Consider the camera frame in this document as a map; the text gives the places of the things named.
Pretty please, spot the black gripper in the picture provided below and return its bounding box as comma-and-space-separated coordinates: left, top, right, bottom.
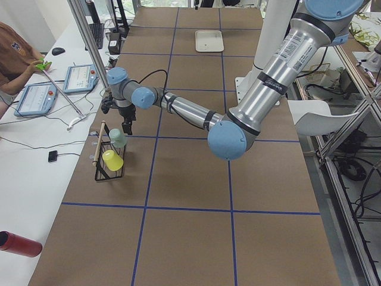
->
118, 104, 136, 135

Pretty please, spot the pale green cup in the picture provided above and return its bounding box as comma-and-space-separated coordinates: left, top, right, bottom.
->
109, 128, 127, 148

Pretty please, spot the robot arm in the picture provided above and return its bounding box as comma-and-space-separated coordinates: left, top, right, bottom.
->
107, 1, 362, 160

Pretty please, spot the yellow cup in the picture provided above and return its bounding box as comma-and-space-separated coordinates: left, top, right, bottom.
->
102, 150, 124, 171

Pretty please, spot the cream rabbit tray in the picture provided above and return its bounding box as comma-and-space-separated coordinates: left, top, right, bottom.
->
195, 30, 224, 52

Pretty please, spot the far teach pendant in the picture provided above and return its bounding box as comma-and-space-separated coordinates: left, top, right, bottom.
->
63, 64, 99, 94

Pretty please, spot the teach pendant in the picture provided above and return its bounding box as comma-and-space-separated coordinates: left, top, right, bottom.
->
63, 64, 99, 94
14, 83, 57, 117

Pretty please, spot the small black puck device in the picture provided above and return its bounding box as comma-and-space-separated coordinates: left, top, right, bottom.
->
48, 150, 58, 163

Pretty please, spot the black box device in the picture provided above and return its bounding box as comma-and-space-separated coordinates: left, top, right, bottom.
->
108, 33, 121, 55

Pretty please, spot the near teach pendant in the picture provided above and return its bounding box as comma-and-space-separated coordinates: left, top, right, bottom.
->
14, 83, 57, 117

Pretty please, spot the black keyboard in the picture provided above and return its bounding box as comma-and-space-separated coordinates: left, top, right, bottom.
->
88, 23, 104, 49

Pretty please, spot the black computer mouse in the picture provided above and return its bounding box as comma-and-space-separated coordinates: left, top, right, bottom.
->
51, 47, 65, 56

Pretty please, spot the person in brown shirt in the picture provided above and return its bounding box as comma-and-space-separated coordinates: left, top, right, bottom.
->
1, 22, 45, 95

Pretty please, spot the red bottle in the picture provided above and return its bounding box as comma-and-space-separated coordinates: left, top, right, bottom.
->
1, 231, 43, 257

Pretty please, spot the white chair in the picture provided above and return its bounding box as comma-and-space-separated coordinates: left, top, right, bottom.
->
288, 100, 359, 136

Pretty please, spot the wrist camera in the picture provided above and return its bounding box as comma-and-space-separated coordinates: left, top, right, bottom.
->
101, 95, 114, 114

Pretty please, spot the black wire cup rack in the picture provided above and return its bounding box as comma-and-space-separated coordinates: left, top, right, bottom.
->
91, 120, 127, 182

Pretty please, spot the black camera cable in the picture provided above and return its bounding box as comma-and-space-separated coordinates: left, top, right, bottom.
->
130, 69, 209, 129

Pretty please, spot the green handled grabber stick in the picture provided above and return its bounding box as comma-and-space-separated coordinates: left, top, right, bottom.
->
34, 60, 89, 119

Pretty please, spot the aluminium frame post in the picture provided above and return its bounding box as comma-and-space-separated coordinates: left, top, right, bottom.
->
67, 0, 110, 91

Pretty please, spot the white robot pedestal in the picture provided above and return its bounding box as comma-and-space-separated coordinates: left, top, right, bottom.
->
235, 0, 299, 102

